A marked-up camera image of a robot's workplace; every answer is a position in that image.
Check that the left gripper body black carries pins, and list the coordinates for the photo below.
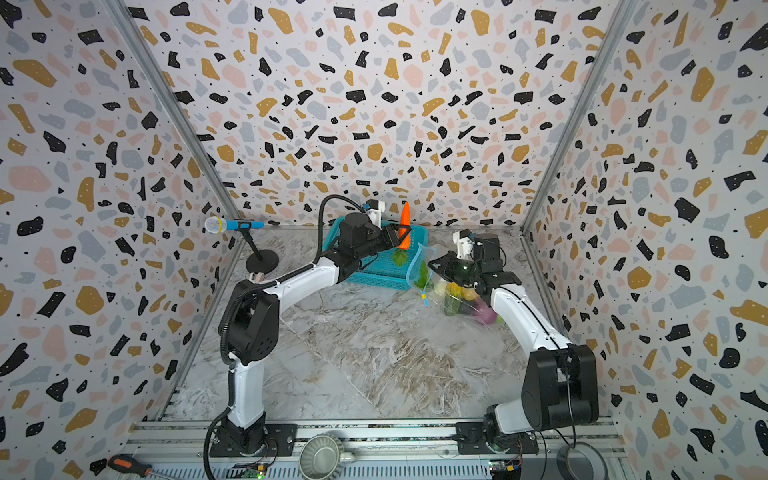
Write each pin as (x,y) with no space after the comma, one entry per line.
(373,243)

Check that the green toy leaf vegetable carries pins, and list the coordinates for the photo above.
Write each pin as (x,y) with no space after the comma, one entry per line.
(423,277)

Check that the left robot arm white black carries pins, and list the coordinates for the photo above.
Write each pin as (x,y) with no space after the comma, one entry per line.
(249,329)

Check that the grey tape roll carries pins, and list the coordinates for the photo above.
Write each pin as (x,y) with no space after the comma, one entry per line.
(581,462)

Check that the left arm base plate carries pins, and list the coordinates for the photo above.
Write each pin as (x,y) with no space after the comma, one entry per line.
(270,440)

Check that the purple toy onion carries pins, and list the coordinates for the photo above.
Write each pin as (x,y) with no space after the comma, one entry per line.
(485,315)

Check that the orange handled screwdriver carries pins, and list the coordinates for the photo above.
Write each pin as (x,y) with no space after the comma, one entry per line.
(127,464)

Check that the clear zip top bag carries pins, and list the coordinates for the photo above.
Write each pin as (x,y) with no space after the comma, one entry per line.
(425,254)

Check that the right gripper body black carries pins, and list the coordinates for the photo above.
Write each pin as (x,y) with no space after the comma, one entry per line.
(452,265)

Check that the aluminium rail frame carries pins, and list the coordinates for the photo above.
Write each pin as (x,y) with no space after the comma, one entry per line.
(425,449)

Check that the orange toy carrot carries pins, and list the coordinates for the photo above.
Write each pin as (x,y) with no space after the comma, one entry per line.
(400,254)

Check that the yellow green toy mango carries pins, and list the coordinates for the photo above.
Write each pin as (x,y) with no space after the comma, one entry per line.
(464,294)

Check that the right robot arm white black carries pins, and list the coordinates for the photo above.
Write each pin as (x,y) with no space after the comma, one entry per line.
(559,388)

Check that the teal plastic basket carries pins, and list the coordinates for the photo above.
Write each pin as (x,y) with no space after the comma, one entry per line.
(378,270)

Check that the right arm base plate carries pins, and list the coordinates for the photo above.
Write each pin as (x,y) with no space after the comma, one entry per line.
(480,438)

